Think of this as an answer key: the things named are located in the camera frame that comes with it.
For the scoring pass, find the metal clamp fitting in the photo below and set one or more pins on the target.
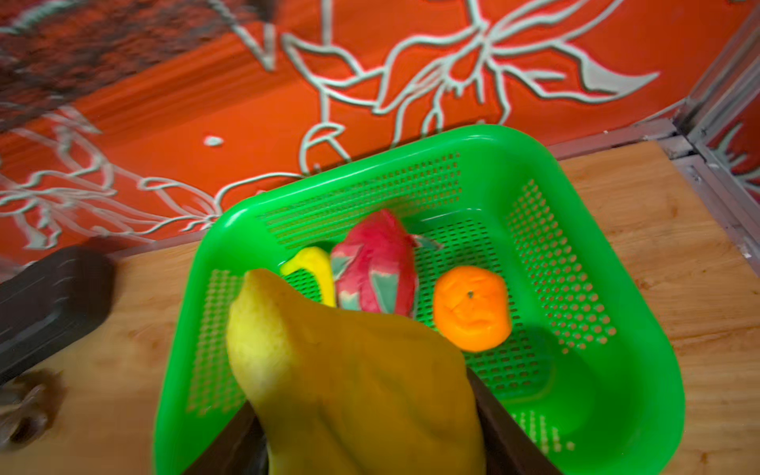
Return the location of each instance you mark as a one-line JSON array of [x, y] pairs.
[[29, 406]]

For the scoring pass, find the yellow banana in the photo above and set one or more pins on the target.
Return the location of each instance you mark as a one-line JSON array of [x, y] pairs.
[[317, 262]]

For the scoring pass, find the orange mandarin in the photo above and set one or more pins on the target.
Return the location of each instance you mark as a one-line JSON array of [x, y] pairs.
[[471, 308]]

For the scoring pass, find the black wire wall basket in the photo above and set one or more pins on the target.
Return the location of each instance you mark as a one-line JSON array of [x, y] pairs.
[[55, 52]]

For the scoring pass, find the pink dragon fruit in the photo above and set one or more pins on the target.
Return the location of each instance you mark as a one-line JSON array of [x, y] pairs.
[[374, 267]]

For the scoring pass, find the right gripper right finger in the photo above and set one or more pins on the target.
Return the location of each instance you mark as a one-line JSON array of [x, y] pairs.
[[509, 450]]

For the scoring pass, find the green fruit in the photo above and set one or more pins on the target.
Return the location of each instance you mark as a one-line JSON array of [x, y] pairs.
[[347, 392]]

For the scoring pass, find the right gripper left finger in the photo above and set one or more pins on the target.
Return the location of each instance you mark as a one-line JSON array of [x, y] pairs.
[[241, 448]]

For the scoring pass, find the black plastic case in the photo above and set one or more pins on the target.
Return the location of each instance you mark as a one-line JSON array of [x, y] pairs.
[[52, 304]]

